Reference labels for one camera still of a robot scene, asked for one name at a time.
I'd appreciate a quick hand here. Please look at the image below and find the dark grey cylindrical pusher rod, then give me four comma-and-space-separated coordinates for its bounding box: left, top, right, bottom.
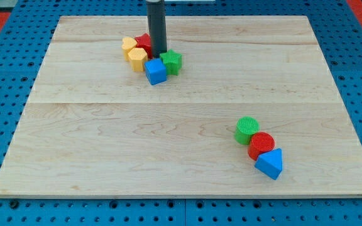
146, 0, 167, 58

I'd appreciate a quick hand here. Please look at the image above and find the blue triangular prism block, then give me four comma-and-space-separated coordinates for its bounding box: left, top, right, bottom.
255, 148, 283, 180

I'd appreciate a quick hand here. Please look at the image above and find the red cylinder block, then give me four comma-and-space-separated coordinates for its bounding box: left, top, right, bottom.
248, 132, 275, 161

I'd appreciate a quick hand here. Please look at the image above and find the green cylinder block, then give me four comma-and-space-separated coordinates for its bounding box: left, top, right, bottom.
234, 116, 260, 145

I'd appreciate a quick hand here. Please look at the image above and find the yellow pentagon block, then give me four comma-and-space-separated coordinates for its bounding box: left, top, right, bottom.
128, 48, 148, 72

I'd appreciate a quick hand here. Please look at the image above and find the green star block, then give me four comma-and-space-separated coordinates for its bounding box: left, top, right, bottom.
160, 50, 182, 75

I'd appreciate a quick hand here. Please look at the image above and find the blue cube block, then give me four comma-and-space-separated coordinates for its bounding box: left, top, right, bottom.
145, 58, 167, 85

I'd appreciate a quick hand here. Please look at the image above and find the light wooden board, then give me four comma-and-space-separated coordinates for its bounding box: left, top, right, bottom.
0, 16, 362, 199

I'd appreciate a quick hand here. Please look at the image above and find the yellow heart block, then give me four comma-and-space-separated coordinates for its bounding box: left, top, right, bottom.
121, 36, 137, 62

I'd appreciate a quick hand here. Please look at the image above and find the red star block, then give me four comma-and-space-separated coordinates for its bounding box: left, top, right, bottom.
134, 33, 153, 59

